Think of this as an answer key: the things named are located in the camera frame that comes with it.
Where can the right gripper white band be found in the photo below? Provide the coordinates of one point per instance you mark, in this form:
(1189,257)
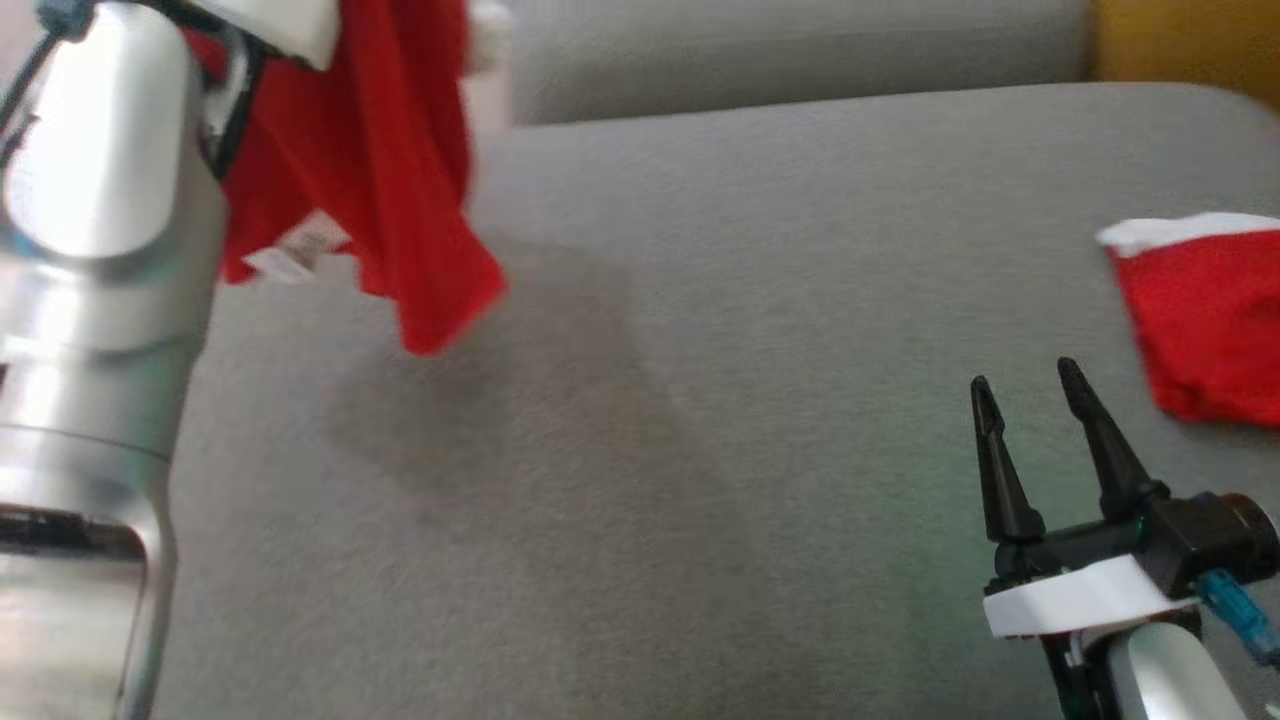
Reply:
(1070,595)

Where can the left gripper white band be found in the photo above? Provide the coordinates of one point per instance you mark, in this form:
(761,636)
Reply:
(290,25)

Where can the red shirt with white cuffs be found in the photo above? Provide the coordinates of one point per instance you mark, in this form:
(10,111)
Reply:
(380,150)

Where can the red shorts with white stripes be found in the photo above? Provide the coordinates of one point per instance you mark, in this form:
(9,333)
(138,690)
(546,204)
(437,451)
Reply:
(1210,320)

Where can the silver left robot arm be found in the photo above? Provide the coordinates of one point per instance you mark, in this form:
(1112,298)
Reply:
(90,300)

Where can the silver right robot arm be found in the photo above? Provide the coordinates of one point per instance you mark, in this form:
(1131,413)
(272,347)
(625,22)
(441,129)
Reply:
(1170,680)

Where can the large yellow sofa backrest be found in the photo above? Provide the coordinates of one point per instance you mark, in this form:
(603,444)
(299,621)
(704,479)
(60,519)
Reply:
(1190,40)

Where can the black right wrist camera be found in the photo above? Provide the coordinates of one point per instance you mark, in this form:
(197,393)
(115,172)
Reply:
(1215,535)

